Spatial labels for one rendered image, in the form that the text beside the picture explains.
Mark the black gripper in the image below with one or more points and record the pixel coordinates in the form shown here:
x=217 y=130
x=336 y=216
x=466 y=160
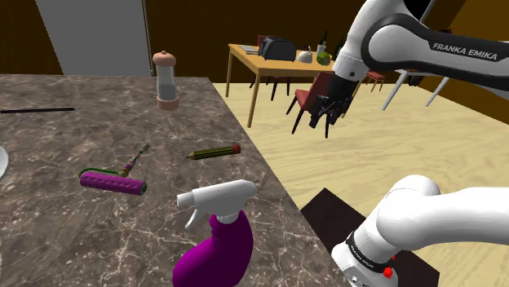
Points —
x=340 y=92

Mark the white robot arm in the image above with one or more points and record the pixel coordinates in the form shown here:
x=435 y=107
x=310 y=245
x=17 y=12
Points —
x=421 y=216

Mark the dark red chair black legs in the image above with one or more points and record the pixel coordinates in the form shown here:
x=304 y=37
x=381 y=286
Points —
x=278 y=81
x=308 y=97

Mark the dark red chair wooden legs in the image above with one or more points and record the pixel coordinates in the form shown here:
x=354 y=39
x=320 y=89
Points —
x=375 y=76

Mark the wooden dining table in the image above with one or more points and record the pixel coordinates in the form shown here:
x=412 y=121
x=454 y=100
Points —
x=274 y=65

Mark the grey metal legged stand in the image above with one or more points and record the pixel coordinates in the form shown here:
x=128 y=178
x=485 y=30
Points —
x=397 y=85

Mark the dark robot stand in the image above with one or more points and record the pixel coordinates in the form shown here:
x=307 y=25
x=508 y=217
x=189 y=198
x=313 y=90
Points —
x=332 y=220

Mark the green pencil red eraser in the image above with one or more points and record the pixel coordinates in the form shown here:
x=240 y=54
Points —
x=212 y=152

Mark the clear pepper mill pink caps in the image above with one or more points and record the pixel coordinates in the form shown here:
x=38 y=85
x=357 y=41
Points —
x=166 y=79

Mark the purple spray bottle white nozzle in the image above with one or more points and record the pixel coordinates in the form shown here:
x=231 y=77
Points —
x=222 y=250

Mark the purple paint roller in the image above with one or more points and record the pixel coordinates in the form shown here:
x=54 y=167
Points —
x=113 y=183

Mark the grey door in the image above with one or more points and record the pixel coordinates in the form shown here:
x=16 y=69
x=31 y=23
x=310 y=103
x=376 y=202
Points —
x=95 y=37

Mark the thin black pen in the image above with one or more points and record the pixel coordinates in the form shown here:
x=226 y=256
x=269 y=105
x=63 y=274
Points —
x=38 y=110

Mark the white plate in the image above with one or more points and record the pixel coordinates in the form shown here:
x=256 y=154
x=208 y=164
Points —
x=2 y=161

